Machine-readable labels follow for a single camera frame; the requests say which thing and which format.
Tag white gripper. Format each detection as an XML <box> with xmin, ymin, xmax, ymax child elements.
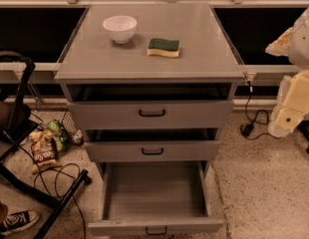
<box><xmin>268</xmin><ymin>70</ymin><xmax>309</xmax><ymax>137</ymax></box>

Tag green and yellow sponge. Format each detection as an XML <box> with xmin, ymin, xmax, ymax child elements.
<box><xmin>148</xmin><ymin>38</ymin><xmax>180</xmax><ymax>58</ymax></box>

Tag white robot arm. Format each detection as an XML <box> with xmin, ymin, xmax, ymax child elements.
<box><xmin>265</xmin><ymin>7</ymin><xmax>309</xmax><ymax>137</ymax></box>

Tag grey top drawer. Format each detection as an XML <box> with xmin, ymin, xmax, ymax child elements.
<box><xmin>68</xmin><ymin>101</ymin><xmax>233</xmax><ymax>129</ymax></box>

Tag grey metal drawer cabinet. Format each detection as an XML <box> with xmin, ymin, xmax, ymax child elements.
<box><xmin>54</xmin><ymin>1</ymin><xmax>246</xmax><ymax>171</ymax></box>

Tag grey middle drawer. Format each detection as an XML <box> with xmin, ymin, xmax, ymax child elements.
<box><xmin>85</xmin><ymin>140</ymin><xmax>220</xmax><ymax>162</ymax></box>

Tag grey open bottom drawer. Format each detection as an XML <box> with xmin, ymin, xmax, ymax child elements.
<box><xmin>88</xmin><ymin>161</ymin><xmax>222</xmax><ymax>236</ymax></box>

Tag black wheeled stand leg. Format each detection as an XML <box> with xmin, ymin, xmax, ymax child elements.
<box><xmin>298</xmin><ymin>120</ymin><xmax>309</xmax><ymax>154</ymax></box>

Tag white ceramic bowl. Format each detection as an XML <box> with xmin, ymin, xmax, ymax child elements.
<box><xmin>103</xmin><ymin>15</ymin><xmax>138</xmax><ymax>44</ymax></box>

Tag green snack bag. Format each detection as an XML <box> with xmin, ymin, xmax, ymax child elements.
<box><xmin>46</xmin><ymin>119</ymin><xmax>70</xmax><ymax>152</ymax></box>

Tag brown snack bag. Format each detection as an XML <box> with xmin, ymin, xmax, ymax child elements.
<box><xmin>29</xmin><ymin>130</ymin><xmax>61</xmax><ymax>174</ymax></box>

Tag black and white sneaker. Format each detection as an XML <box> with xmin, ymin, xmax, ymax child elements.
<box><xmin>0</xmin><ymin>210</ymin><xmax>40</xmax><ymax>236</ymax></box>

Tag black power adapter cable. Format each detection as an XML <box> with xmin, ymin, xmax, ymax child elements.
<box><xmin>239</xmin><ymin>80</ymin><xmax>278</xmax><ymax>141</ymax></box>

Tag wire mesh basket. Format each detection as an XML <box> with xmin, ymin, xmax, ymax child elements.
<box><xmin>61</xmin><ymin>112</ymin><xmax>84</xmax><ymax>145</ymax></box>

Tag black floor cable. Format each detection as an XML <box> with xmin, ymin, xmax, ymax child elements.
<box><xmin>1</xmin><ymin>129</ymin><xmax>88</xmax><ymax>239</ymax></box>

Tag black metal stand frame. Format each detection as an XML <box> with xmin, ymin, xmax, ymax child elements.
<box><xmin>0</xmin><ymin>51</ymin><xmax>92</xmax><ymax>239</ymax></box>

